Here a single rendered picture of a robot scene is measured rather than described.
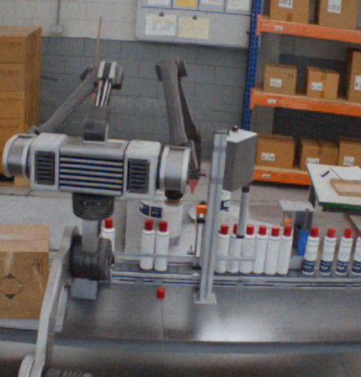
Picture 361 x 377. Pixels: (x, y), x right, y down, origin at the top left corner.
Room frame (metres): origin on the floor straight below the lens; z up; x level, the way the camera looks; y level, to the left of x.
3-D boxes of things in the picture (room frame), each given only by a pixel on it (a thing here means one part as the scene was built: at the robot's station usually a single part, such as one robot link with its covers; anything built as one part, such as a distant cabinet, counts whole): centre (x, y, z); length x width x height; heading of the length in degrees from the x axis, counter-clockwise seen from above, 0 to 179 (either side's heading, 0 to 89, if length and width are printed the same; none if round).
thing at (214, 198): (2.33, -0.13, 1.16); 0.04 x 0.04 x 0.67; 4
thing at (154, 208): (3.09, 0.09, 0.95); 0.20 x 0.20 x 0.14
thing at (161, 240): (2.46, 0.05, 0.98); 0.05 x 0.05 x 0.20
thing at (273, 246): (2.49, -0.39, 0.98); 0.05 x 0.05 x 0.20
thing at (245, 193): (2.39, -0.24, 1.18); 0.04 x 0.04 x 0.21
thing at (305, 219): (2.60, -0.49, 1.01); 0.14 x 0.13 x 0.26; 94
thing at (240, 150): (2.40, -0.19, 1.38); 0.17 x 0.10 x 0.19; 149
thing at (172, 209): (2.75, 0.02, 1.03); 0.09 x 0.09 x 0.30
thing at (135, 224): (2.93, -0.16, 0.86); 0.80 x 0.67 x 0.05; 94
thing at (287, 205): (2.60, -0.49, 1.14); 0.14 x 0.11 x 0.01; 94
